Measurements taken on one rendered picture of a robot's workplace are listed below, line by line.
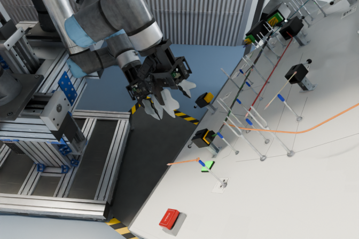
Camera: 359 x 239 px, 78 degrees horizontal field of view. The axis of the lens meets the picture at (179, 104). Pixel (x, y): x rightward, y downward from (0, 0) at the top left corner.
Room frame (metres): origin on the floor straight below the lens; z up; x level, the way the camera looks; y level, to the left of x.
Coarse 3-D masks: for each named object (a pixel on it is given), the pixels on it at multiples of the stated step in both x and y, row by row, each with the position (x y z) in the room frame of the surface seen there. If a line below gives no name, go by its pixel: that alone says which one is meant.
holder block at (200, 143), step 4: (196, 132) 0.41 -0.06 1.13; (200, 132) 0.40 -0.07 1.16; (204, 132) 0.39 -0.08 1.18; (196, 136) 0.39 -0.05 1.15; (200, 136) 0.37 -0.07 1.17; (192, 140) 0.38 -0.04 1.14; (196, 140) 0.37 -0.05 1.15; (200, 140) 0.37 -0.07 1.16; (204, 140) 0.36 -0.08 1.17; (196, 144) 0.37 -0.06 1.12; (200, 144) 0.37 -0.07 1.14; (204, 144) 0.36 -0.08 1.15; (208, 144) 0.36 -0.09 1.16
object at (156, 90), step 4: (152, 84) 0.42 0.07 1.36; (156, 84) 0.42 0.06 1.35; (152, 88) 0.41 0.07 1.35; (156, 88) 0.41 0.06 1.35; (160, 88) 0.41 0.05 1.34; (156, 92) 0.40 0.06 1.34; (160, 92) 0.41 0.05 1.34; (156, 96) 0.40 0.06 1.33; (160, 96) 0.40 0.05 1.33; (160, 100) 0.40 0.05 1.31; (160, 104) 0.40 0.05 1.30; (164, 104) 0.39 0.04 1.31
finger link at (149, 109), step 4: (144, 100) 0.52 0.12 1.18; (148, 100) 0.52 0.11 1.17; (144, 104) 0.50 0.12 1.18; (148, 104) 0.51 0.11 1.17; (148, 108) 0.49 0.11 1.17; (152, 108) 0.50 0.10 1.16; (148, 112) 0.47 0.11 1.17; (152, 112) 0.49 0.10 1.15; (156, 112) 0.50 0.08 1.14; (156, 116) 0.48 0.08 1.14
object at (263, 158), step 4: (228, 124) 0.30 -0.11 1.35; (240, 132) 0.29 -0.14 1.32; (240, 136) 0.28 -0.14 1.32; (248, 144) 0.27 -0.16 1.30; (252, 148) 0.26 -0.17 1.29; (256, 152) 0.26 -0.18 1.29; (260, 156) 0.25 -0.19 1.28; (264, 156) 0.25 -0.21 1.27; (260, 160) 0.25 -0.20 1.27; (264, 160) 0.24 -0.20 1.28
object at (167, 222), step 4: (168, 208) 0.18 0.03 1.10; (168, 212) 0.17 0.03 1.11; (172, 212) 0.17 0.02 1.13; (176, 212) 0.16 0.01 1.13; (164, 216) 0.16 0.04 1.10; (168, 216) 0.16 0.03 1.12; (172, 216) 0.15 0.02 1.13; (176, 216) 0.16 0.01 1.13; (164, 220) 0.15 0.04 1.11; (168, 220) 0.15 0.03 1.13; (172, 220) 0.14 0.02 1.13; (160, 224) 0.14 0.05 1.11; (164, 224) 0.14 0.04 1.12; (168, 224) 0.14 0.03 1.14; (172, 224) 0.14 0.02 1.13; (168, 228) 0.13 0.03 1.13
